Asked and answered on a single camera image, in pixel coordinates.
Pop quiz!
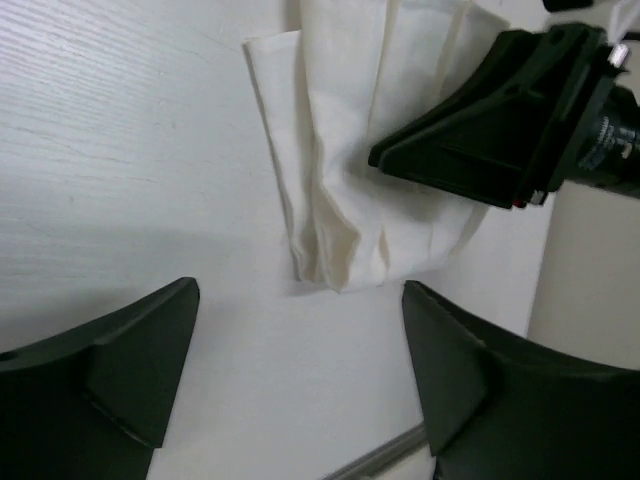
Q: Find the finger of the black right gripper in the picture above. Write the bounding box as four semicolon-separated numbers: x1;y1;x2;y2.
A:
368;30;548;209

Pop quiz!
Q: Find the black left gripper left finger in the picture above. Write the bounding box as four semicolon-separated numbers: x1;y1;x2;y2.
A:
1;277;200;479

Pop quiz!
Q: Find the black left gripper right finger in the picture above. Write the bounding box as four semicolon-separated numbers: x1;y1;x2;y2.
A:
402;281;639;479

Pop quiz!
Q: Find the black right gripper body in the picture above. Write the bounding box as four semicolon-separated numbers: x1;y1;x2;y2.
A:
517;22;639;205

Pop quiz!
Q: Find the white pleated skirt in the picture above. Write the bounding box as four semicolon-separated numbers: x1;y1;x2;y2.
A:
242;0;514;296

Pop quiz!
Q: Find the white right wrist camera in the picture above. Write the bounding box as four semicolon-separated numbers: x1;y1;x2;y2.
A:
607;0;640;69

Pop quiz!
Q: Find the aluminium table edge rail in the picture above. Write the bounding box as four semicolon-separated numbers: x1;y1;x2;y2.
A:
323;424;427;480

